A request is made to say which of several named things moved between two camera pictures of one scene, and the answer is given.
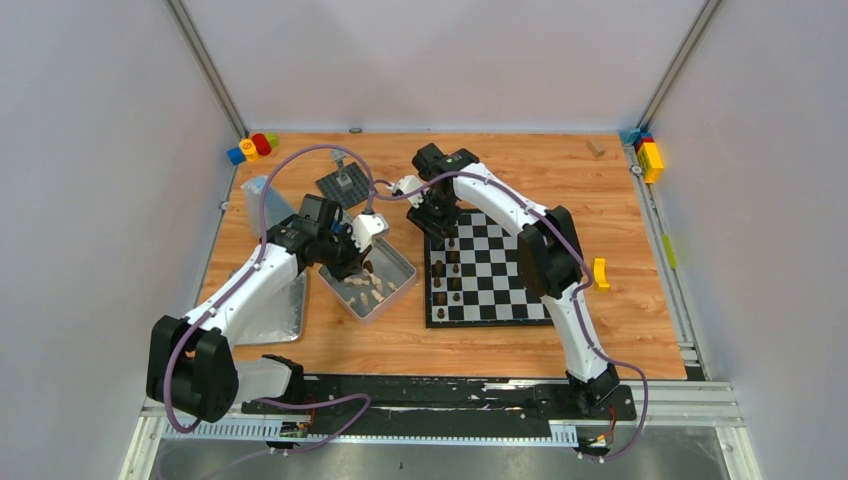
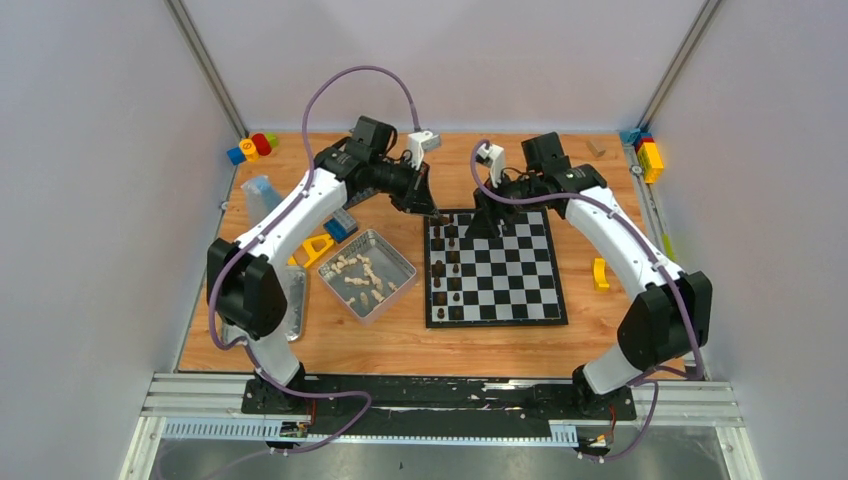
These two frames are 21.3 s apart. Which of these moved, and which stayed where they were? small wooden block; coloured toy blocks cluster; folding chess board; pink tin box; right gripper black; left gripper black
Moved: left gripper black; right gripper black
Stayed: folding chess board; coloured toy blocks cluster; pink tin box; small wooden block
